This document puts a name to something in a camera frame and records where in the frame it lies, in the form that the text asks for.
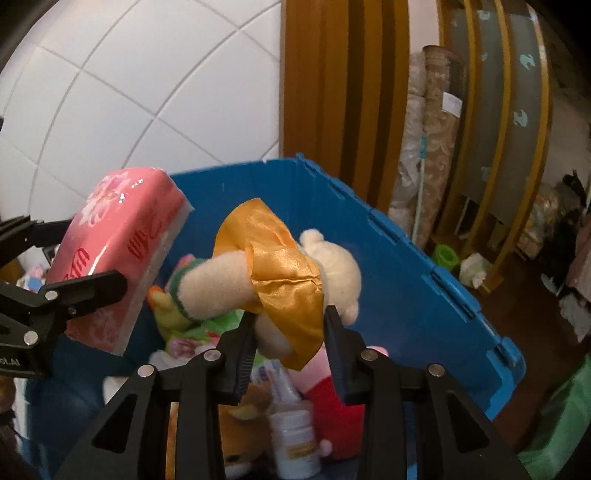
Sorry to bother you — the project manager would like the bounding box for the blue plastic crate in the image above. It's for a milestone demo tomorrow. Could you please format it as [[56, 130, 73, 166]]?
[[25, 157, 527, 480]]

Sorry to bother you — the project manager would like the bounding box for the white carpet roll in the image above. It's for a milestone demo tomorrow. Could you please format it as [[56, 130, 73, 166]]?
[[388, 51, 426, 232]]

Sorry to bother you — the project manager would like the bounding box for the yellow duck plush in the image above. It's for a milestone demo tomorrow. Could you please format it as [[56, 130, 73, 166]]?
[[148, 254, 218, 333]]

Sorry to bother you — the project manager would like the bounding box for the pink tissue pack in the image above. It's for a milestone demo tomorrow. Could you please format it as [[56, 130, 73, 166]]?
[[46, 167, 194, 356]]

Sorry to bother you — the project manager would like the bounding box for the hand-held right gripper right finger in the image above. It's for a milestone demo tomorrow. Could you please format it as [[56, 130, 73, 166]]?
[[323, 305, 529, 480]]

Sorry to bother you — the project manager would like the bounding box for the wooden door frame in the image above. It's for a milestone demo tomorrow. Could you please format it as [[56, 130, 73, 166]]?
[[279, 0, 411, 213]]

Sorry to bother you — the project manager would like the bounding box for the green plastic bag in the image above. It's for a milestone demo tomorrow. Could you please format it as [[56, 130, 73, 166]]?
[[517, 355, 591, 480]]

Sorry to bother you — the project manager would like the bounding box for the white pill bottle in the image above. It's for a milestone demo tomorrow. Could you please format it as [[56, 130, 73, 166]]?
[[268, 360, 324, 478]]

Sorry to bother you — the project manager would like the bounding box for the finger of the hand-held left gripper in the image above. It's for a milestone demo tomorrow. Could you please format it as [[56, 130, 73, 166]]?
[[0, 215, 75, 271], [0, 270, 129, 348]]

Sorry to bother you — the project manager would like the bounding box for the dark clothing pile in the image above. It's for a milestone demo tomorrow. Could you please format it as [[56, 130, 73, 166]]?
[[545, 171, 591, 342]]

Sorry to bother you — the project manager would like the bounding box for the white crumpled paper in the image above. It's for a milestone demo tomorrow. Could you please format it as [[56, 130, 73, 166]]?
[[459, 253, 492, 289]]

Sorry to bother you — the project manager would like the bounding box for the green cup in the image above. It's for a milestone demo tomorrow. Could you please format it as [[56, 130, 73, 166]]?
[[434, 244, 459, 269]]

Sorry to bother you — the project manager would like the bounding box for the red and pink plush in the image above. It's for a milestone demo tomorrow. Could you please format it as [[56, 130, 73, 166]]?
[[291, 344, 393, 462]]

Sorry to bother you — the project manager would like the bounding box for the brown dog plush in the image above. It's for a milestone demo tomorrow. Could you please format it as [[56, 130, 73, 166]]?
[[166, 383, 278, 480]]

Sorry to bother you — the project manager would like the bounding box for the brown patterned carpet roll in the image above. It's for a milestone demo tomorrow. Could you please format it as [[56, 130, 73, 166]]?
[[416, 45, 467, 245]]

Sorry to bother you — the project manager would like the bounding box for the cream bear plush gold dress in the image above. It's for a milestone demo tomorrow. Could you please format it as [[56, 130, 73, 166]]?
[[178, 198, 363, 371]]

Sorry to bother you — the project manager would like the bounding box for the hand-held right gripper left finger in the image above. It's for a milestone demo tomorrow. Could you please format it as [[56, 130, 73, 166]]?
[[53, 314, 257, 480]]

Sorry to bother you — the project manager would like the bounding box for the wooden glass door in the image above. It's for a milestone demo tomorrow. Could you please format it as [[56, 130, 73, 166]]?
[[438, 0, 555, 296]]

